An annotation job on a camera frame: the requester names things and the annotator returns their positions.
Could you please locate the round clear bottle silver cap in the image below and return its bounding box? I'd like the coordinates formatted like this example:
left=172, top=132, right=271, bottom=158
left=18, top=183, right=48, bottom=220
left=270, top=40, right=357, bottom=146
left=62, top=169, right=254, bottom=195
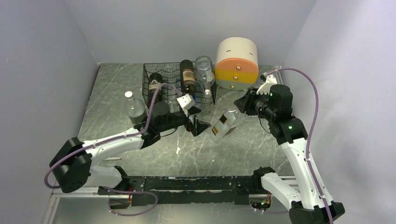
left=195, top=56, right=215, bottom=98

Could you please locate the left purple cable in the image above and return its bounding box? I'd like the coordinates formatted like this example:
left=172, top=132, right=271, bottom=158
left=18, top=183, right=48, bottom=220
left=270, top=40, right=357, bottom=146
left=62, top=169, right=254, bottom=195
left=44, top=82, right=183, bottom=189

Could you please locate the clear bottle gold top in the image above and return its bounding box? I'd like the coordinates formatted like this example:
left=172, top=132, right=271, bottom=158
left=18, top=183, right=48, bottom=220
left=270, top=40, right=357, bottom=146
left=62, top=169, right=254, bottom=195
left=210, top=109, right=247, bottom=143

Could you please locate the black wire wine rack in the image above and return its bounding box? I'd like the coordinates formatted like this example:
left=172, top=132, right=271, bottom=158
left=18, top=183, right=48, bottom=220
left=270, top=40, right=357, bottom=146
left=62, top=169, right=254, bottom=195
left=141, top=62, right=217, bottom=109

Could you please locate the dark green wine bottle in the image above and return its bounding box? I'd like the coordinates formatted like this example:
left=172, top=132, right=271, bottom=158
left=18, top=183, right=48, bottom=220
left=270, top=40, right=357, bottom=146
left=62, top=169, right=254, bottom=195
left=148, top=73, right=163, bottom=104

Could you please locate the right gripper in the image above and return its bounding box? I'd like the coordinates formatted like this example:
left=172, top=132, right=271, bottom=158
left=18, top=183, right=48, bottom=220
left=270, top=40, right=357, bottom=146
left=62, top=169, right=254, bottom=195
left=234, top=86, right=276, bottom=121

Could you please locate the round cream drawer cabinet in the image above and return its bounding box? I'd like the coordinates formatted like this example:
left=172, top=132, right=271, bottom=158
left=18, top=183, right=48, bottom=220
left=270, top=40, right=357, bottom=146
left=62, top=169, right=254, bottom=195
left=214, top=37, right=259, bottom=91

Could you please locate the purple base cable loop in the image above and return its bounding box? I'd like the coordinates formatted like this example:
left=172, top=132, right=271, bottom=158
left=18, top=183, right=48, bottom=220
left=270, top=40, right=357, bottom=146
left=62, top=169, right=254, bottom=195
left=106, top=187, right=159, bottom=217

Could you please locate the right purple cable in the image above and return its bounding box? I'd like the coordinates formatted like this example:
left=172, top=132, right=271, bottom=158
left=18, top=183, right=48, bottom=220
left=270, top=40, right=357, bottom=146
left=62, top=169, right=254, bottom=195
left=264, top=68, right=335, bottom=224

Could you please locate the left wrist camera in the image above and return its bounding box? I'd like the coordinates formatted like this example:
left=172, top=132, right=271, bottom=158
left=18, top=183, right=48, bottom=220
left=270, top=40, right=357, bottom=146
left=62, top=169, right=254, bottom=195
left=177, top=94, right=201, bottom=117

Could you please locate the white pen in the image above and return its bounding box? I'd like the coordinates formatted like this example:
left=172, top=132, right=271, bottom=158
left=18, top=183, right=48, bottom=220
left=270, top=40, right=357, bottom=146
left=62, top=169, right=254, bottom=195
left=103, top=157, right=122, bottom=161

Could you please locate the blue square bottle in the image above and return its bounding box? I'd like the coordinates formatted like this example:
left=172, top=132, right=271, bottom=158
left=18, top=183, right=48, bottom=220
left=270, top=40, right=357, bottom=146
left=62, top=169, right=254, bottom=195
left=185, top=93, right=196, bottom=107

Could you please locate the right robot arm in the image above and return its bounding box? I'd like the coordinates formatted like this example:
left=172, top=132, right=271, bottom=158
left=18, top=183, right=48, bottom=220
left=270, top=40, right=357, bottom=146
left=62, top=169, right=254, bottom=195
left=234, top=84, right=345, bottom=224

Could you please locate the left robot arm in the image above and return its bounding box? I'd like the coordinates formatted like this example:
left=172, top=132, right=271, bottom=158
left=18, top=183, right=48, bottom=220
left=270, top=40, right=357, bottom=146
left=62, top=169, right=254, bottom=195
left=44, top=100, right=210, bottom=194

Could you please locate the clear bottle white cap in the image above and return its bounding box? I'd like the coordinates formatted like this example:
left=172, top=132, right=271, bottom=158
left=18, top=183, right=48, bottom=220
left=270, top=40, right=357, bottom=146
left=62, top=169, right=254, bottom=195
left=124, top=91, right=147, bottom=125

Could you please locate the clear glass bottle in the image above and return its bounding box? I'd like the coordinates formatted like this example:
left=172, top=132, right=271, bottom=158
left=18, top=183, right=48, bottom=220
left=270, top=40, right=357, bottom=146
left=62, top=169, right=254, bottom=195
left=167, top=93, right=180, bottom=113

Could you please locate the green wine bottle label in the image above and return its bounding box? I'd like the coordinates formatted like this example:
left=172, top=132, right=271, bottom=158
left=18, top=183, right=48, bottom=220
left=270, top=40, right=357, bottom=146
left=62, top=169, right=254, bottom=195
left=179, top=59, right=197, bottom=95

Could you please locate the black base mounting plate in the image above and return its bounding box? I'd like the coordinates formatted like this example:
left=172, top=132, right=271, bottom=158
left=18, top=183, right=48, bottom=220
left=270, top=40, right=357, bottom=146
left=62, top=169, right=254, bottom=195
left=98, top=176, right=267, bottom=206

